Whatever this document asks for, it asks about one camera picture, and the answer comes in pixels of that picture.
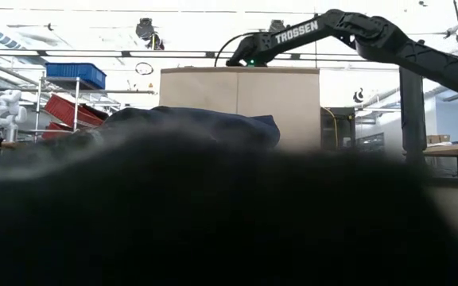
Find navy underwear white lettering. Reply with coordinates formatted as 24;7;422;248
101;105;281;152

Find metal shelf rack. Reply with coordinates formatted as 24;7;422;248
33;71;157;142

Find black vertical post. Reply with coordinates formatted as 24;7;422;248
398;66;429;168

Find red plastic bin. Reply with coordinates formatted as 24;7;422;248
41;121;75;141
44;94;109;128

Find cardboard box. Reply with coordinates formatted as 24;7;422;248
426;133;452;145

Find blue plastic bin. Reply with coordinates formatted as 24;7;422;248
45;62;107;91

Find beige fabric storage box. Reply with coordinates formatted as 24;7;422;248
158;66;321;152

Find black striped sock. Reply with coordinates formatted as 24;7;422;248
0;130;458;286

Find black camera cable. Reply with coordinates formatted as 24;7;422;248
214;31;262;68

